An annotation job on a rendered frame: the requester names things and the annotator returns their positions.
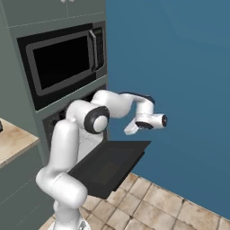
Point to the white cupboard knob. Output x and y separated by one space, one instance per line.
63 1

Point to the small black object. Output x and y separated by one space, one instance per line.
1 125

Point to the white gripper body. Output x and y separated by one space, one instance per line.
131 128

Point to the grey-green base cabinet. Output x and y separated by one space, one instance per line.
18 187

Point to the grey-green tall cabinet housing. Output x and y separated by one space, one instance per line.
16 90

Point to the grey-green cupboard door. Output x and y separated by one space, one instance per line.
36 10
86 7

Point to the black built-in microwave oven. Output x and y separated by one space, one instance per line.
101 67

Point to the black oven door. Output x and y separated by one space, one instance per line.
113 164

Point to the black microwave door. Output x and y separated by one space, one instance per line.
60 63

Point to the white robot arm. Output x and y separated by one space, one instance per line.
64 149

